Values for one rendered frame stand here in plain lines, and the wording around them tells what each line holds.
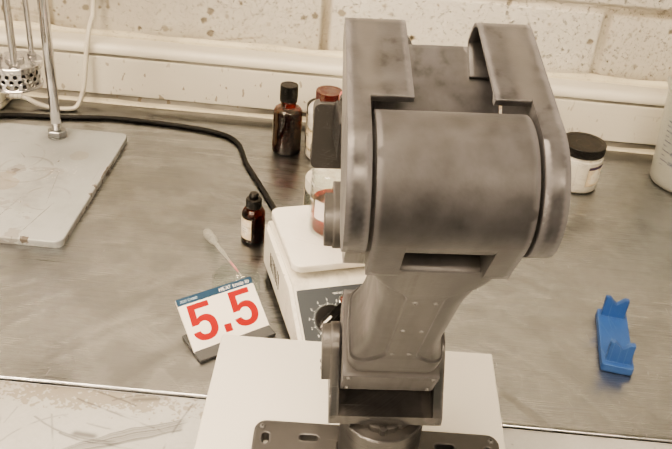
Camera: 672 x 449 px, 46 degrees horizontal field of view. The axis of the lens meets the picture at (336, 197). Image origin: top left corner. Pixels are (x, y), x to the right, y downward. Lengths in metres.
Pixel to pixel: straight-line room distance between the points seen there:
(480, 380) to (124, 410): 0.34
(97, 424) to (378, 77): 0.53
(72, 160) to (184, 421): 0.52
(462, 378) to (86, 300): 0.43
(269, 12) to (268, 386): 0.74
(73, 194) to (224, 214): 0.20
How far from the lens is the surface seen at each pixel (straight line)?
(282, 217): 0.91
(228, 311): 0.88
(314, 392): 0.72
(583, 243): 1.13
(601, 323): 0.98
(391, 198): 0.32
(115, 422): 0.80
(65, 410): 0.82
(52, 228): 1.06
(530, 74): 0.37
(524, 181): 0.33
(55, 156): 1.22
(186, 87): 1.34
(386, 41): 0.38
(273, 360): 0.75
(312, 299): 0.84
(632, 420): 0.89
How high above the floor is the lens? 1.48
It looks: 31 degrees down
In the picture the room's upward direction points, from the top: 5 degrees clockwise
